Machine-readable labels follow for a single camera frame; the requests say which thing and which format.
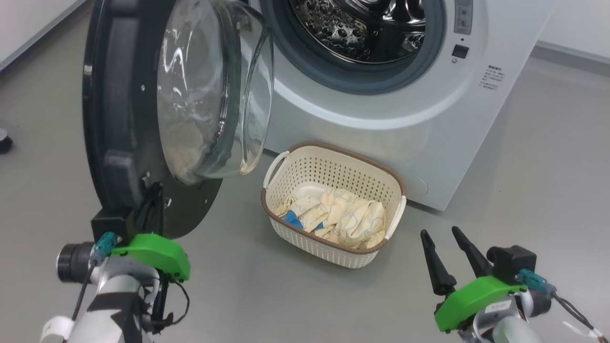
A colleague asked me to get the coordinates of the black printed text sticker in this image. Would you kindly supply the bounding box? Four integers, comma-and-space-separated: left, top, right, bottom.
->
479, 64, 503, 91

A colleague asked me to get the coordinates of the cream garment with blue print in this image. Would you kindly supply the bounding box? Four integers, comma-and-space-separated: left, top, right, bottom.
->
315, 188, 386, 249

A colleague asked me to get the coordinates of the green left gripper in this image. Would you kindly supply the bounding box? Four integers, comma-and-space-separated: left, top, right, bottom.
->
111, 182, 191, 332

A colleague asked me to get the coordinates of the camera cable teal plug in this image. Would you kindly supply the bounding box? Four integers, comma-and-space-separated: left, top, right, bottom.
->
71, 232, 118, 322
517, 269, 610, 340

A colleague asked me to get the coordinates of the steel washing machine drum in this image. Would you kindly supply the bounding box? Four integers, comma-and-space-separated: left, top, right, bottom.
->
288, 0, 427, 65

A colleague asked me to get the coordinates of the white front-load washing machine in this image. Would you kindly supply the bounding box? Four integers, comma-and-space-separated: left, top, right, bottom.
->
248, 0, 558, 211

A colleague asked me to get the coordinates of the white partition panel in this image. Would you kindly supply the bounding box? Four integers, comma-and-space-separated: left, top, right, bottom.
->
536, 0, 610, 65
0, 0, 89, 72

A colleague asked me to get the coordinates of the grey warning sticker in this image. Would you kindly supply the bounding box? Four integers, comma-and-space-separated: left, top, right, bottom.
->
454, 0, 473, 35

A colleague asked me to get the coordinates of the left camera cable teal plug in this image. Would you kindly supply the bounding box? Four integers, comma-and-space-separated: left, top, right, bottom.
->
71, 232, 118, 322

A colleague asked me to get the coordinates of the cream perforated laundry basket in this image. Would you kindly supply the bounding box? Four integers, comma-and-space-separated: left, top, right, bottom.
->
260, 141, 407, 269

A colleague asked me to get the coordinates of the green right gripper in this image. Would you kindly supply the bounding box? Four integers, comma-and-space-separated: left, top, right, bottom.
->
420, 226, 527, 333

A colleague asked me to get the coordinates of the thin black left gripper cable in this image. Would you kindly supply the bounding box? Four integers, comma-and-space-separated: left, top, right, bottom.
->
162, 281, 191, 329

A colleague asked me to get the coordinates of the right camera cable teal plug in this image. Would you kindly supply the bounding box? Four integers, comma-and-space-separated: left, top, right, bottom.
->
517, 269, 610, 340

